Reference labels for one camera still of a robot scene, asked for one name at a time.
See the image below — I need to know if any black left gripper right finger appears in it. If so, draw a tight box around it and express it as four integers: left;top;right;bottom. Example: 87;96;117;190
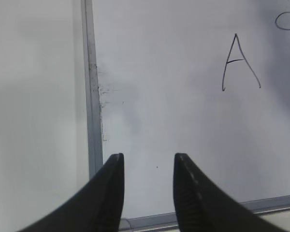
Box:
173;153;283;232

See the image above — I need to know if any white magnetic whiteboard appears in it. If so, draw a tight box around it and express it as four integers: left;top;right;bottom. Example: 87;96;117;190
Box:
81;0;290;232

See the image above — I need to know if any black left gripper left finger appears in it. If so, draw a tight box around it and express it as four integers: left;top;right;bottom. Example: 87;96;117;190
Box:
23;153;124;232

